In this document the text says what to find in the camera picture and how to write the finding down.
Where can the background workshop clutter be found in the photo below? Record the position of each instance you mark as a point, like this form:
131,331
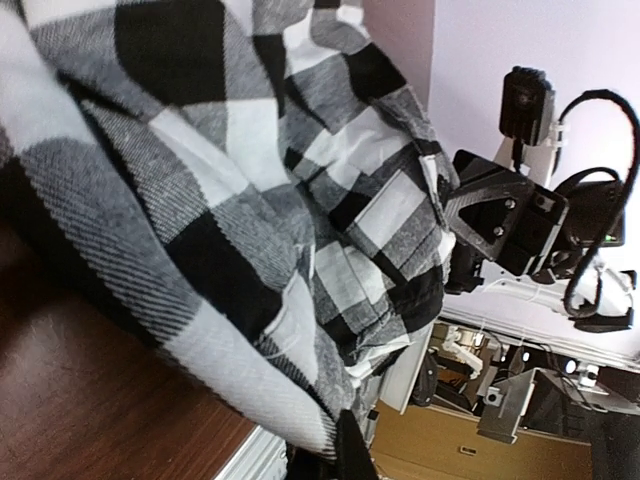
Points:
495,401

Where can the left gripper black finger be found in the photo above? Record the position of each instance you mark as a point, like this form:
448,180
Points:
353,461

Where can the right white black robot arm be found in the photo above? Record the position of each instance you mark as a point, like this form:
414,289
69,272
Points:
575,281

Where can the black white plaid shirt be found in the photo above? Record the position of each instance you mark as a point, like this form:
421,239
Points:
251,187

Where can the aluminium front rail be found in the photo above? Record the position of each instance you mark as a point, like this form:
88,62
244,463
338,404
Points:
262,456

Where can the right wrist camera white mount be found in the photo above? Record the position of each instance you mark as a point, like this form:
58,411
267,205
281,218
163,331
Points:
531,131

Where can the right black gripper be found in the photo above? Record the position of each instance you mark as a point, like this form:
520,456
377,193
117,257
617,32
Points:
498,212

